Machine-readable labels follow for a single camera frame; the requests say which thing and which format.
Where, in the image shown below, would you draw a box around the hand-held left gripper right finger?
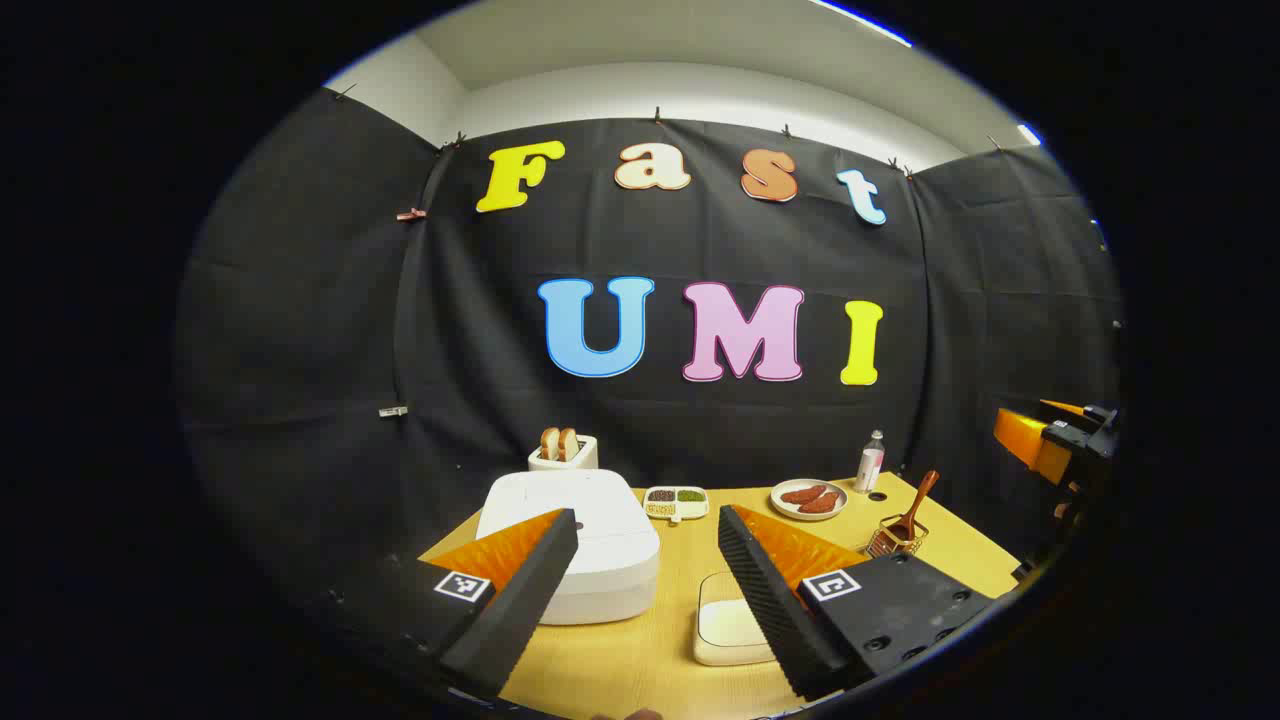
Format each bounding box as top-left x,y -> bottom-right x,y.
718,504 -> 1001,701

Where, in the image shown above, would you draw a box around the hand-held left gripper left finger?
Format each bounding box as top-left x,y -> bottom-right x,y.
338,508 -> 581,701

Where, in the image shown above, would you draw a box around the white tray of rice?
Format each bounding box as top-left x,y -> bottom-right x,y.
693,571 -> 781,667

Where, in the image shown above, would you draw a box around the white rice cooker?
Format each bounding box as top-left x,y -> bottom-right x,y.
476,469 -> 661,626

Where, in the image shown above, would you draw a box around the brown wooden spoon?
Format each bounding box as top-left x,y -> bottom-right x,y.
886,470 -> 940,543

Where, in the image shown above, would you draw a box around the metal wire chopstick holder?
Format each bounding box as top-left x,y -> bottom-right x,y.
865,515 -> 930,559

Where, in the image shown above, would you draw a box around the round white plate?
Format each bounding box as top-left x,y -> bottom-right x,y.
770,478 -> 849,522

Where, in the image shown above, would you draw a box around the white divided dish of grains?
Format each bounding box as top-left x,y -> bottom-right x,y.
643,485 -> 710,525

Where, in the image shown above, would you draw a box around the white toaster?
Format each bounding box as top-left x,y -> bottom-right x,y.
527,433 -> 599,473

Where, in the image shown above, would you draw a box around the clear bottle with pink label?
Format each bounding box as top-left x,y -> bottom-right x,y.
854,430 -> 886,494

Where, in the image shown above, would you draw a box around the long ceiling light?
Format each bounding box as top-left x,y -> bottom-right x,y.
810,0 -> 913,48

